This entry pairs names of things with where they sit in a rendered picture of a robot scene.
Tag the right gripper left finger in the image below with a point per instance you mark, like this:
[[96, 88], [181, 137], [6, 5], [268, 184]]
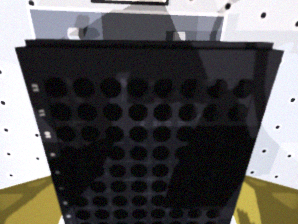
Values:
[[30, 202]]

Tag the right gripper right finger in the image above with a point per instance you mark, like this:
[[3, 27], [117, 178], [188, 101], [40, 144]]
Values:
[[265, 202]]

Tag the white sign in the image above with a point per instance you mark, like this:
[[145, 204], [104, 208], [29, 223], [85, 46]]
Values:
[[134, 2]]

